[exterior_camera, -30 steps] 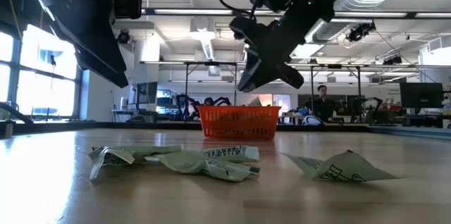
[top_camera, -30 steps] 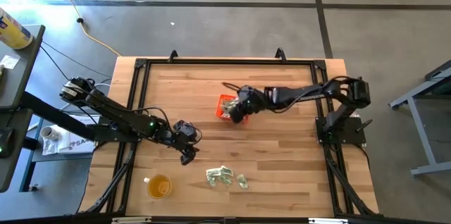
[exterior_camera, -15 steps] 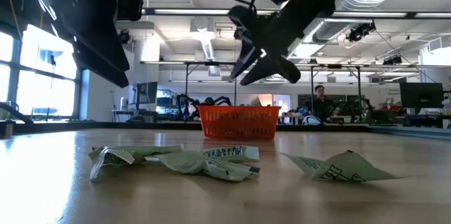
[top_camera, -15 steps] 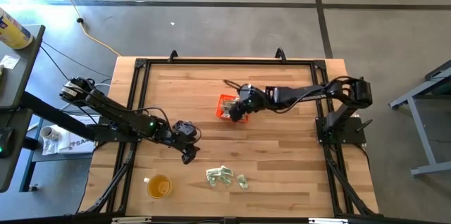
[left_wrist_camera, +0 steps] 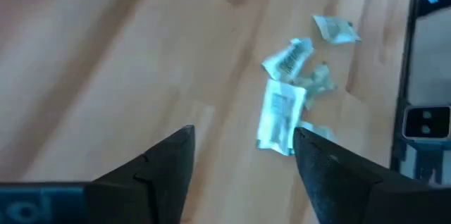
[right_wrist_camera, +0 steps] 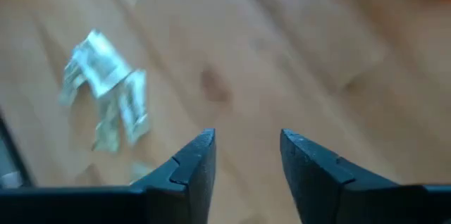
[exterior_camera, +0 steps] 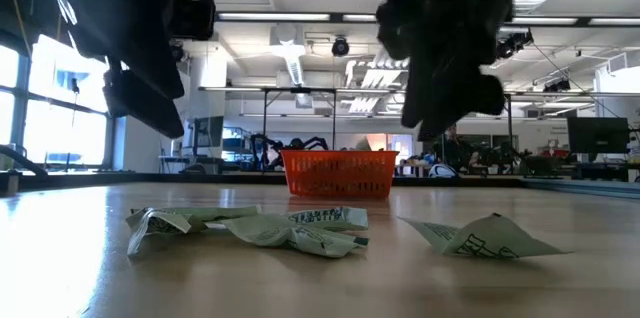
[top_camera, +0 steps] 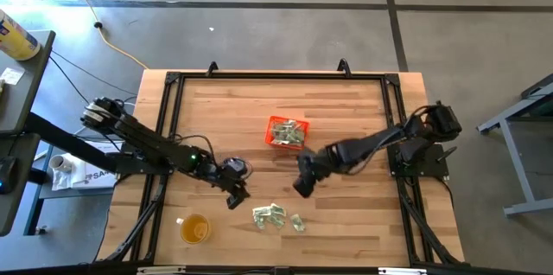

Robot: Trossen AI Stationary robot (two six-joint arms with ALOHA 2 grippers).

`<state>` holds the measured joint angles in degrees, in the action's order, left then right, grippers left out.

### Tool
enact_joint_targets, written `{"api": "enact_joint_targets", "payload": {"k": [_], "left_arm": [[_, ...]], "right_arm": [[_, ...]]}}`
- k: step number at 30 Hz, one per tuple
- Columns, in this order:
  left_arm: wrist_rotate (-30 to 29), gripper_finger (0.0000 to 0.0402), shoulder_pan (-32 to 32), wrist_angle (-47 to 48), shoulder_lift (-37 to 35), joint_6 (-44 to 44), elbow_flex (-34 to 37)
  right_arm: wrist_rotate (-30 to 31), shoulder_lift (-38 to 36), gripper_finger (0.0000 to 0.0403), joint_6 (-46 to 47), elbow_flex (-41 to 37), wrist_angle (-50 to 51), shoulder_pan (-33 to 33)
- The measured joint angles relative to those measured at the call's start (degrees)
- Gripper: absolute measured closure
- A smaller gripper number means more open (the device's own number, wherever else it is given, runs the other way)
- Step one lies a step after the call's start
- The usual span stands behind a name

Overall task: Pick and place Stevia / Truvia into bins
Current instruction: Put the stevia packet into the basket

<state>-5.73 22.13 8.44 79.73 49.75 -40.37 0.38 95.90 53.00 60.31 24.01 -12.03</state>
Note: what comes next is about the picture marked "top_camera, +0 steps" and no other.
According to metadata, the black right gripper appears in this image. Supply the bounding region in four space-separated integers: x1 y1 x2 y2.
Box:
297 143 349 176

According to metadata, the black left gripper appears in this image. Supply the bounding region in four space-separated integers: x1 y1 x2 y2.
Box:
206 158 253 194

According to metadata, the orange plastic basket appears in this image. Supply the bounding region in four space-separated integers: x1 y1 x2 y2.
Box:
264 114 311 151

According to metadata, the yellow mug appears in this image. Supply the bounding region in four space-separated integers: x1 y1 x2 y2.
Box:
175 213 213 246

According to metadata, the white printed paper sheet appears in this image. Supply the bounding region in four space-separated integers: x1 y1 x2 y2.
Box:
50 139 127 192

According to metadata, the black stand beam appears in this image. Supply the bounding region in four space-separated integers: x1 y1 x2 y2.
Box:
24 112 126 173

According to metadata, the white cup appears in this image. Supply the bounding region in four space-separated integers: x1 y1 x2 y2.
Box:
48 154 74 176

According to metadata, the grey metal stand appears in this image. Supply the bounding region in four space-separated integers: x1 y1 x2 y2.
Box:
477 73 553 218

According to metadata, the blue stand leg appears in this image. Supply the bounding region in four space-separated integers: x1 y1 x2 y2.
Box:
23 144 56 237

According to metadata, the grey desk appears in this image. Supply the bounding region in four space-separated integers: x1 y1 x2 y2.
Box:
0 29 57 137

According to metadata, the dark desk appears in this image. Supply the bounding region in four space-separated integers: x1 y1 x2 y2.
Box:
0 132 41 237

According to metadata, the black device with green light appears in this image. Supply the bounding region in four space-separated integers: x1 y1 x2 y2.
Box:
0 156 18 194

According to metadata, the white paper note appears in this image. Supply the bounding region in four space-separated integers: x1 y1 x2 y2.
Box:
0 66 26 86

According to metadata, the yellow wipes canister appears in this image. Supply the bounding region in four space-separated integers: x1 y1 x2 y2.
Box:
0 9 41 62

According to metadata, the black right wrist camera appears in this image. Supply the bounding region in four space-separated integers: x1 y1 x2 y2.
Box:
292 172 319 199

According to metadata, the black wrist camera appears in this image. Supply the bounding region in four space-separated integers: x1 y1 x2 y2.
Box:
226 187 251 211
292 172 319 199

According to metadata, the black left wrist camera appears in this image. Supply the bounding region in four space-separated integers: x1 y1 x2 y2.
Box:
226 187 251 211

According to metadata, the black aluminium table frame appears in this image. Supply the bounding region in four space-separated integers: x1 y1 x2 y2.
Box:
95 59 467 275

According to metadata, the silver bracket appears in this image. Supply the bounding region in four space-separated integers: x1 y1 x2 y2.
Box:
378 266 429 275
136 265 188 275

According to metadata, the yellow floor cable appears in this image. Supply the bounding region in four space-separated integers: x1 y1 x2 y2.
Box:
54 0 149 70

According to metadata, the black floor cable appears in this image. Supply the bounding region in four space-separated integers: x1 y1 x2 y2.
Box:
48 48 138 97
48 56 101 117

